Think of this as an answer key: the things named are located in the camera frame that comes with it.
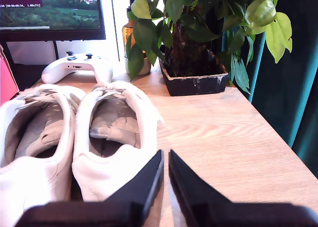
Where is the wide black computer monitor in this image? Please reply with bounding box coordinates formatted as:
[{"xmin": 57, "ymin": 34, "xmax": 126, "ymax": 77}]
[{"xmin": 0, "ymin": 0, "xmax": 107, "ymax": 43}]

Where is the white game controller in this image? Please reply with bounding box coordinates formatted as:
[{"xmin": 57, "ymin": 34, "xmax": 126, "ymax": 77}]
[{"xmin": 41, "ymin": 51, "xmax": 114, "ymax": 85}]

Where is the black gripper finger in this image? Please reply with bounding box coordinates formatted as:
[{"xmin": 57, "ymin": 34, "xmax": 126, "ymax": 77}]
[
  {"xmin": 168, "ymin": 149, "xmax": 233, "ymax": 223},
  {"xmin": 104, "ymin": 149, "xmax": 165, "ymax": 220}
]

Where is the small pale green pot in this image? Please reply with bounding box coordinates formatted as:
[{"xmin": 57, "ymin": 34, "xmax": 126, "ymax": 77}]
[{"xmin": 124, "ymin": 55, "xmax": 152, "ymax": 76}]

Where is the white leather sneaker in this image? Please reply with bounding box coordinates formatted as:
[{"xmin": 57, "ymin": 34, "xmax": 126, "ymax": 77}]
[
  {"xmin": 0, "ymin": 84, "xmax": 86, "ymax": 227},
  {"xmin": 72, "ymin": 80, "xmax": 166, "ymax": 203}
]

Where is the black rectangular planter tray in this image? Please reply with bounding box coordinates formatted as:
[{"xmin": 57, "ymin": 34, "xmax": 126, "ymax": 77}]
[{"xmin": 159, "ymin": 50, "xmax": 229, "ymax": 97}]

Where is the teal curtain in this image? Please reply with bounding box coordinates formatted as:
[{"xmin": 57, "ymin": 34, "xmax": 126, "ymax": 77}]
[{"xmin": 221, "ymin": 0, "xmax": 318, "ymax": 178}]

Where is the amber pump bottle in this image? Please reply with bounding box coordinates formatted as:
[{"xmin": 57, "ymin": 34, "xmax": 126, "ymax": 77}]
[{"xmin": 121, "ymin": 7, "xmax": 136, "ymax": 59}]

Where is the red cardboard shoebox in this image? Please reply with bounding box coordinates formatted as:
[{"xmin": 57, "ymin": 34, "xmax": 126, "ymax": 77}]
[{"xmin": 0, "ymin": 44, "xmax": 20, "ymax": 106}]

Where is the green leafy houseplant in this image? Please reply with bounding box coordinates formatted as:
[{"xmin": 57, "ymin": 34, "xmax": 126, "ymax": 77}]
[{"xmin": 125, "ymin": 0, "xmax": 294, "ymax": 95}]

